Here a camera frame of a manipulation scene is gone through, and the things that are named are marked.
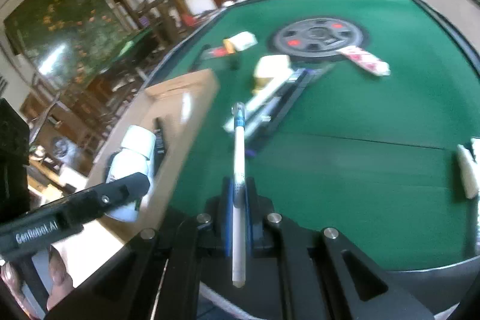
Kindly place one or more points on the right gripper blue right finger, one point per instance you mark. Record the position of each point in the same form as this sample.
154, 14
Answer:
261, 232

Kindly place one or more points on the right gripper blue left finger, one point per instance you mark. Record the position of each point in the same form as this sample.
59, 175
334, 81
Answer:
226, 216

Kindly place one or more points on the blue capped white pen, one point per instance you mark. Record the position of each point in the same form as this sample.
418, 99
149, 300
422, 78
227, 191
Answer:
239, 234

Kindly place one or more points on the black marker pen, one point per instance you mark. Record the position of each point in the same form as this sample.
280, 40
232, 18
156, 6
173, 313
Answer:
160, 148

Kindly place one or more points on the white pill bottle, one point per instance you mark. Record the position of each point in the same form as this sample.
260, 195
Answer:
136, 155

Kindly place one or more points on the black purple-capped marker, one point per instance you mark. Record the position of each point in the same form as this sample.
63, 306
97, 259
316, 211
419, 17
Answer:
259, 139

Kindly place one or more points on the rose hand cream tube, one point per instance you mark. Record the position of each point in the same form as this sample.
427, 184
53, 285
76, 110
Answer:
365, 60

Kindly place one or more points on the white dropper bottle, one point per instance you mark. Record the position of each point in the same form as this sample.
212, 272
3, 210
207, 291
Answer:
469, 167

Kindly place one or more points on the person left hand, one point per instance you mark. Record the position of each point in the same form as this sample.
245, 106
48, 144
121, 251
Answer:
38, 282

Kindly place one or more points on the white marker pen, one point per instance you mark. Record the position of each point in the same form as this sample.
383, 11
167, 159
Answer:
239, 109

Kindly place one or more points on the cardboard tray box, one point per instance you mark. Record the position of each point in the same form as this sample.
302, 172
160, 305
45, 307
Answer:
182, 104

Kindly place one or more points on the yellow black pen far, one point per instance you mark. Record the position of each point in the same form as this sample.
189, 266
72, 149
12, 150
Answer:
233, 56

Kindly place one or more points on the clear red lighter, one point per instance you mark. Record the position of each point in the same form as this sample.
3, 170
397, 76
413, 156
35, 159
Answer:
217, 52

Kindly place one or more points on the round grey table centre console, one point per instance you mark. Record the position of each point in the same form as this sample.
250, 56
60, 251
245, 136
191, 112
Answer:
317, 39

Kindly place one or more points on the large floral painting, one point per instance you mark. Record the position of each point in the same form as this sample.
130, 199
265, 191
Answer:
67, 40

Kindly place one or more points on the smartphone with lit screen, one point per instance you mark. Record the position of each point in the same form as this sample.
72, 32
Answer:
475, 148

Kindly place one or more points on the cream box with yellow keychain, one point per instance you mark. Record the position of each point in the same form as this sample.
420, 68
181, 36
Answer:
268, 67

